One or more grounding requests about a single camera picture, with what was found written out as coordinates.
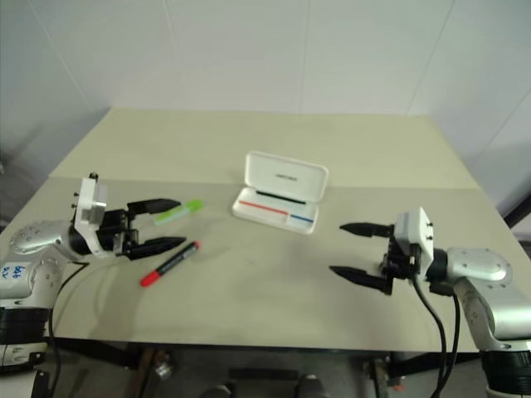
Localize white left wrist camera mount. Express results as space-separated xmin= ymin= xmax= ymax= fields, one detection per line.
xmin=71 ymin=172 xmax=112 ymax=260

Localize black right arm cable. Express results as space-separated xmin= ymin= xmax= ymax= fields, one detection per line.
xmin=408 ymin=273 xmax=462 ymax=398

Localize white hard pencil case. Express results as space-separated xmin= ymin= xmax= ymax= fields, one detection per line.
xmin=231 ymin=151 xmax=330 ymax=236

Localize metal caster under table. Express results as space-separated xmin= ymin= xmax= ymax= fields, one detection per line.
xmin=143 ymin=350 xmax=174 ymax=381

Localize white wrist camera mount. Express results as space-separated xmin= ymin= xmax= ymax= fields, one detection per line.
xmin=392 ymin=206 xmax=435 ymax=286
xmin=71 ymin=172 xmax=112 ymax=260

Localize green highlighter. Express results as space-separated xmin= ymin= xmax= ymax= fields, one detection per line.
xmin=153 ymin=199 xmax=206 ymax=226

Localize black marker with red caps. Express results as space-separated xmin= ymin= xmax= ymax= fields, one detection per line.
xmin=139 ymin=240 xmax=203 ymax=289

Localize black table frame bar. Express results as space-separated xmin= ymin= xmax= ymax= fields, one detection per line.
xmin=52 ymin=337 xmax=393 ymax=356

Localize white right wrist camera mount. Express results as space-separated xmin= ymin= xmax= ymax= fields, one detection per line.
xmin=392 ymin=206 xmax=435 ymax=286

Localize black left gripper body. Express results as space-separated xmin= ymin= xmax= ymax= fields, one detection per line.
xmin=97 ymin=207 xmax=141 ymax=257

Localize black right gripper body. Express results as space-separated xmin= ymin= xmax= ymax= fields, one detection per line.
xmin=378 ymin=223 xmax=421 ymax=291

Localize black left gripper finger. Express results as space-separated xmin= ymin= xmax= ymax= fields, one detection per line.
xmin=126 ymin=236 xmax=187 ymax=261
xmin=126 ymin=198 xmax=183 ymax=217

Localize black stand leg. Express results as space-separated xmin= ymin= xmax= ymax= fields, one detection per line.
xmin=503 ymin=197 xmax=531 ymax=242

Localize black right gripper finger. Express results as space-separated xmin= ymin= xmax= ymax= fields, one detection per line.
xmin=328 ymin=265 xmax=393 ymax=297
xmin=339 ymin=222 xmax=395 ymax=240

